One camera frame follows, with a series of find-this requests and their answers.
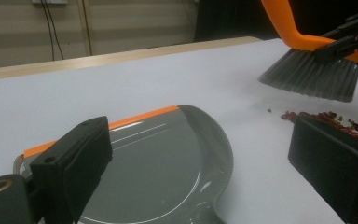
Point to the grey dustpan with orange edge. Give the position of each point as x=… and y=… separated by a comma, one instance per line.
x=155, y=161

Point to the dark curtain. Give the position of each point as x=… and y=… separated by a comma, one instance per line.
x=230, y=18

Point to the wooden table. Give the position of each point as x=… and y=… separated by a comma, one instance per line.
x=105, y=59

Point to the heap of red beans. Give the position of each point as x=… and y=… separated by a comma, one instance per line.
x=326, y=116

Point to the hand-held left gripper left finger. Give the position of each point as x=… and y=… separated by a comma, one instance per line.
x=74, y=161

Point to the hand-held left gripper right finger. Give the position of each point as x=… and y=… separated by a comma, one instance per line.
x=332, y=165

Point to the white wall socket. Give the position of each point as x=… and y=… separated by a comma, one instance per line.
x=49, y=1

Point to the orange brush with grey bristles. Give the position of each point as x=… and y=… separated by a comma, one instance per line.
x=292, y=31

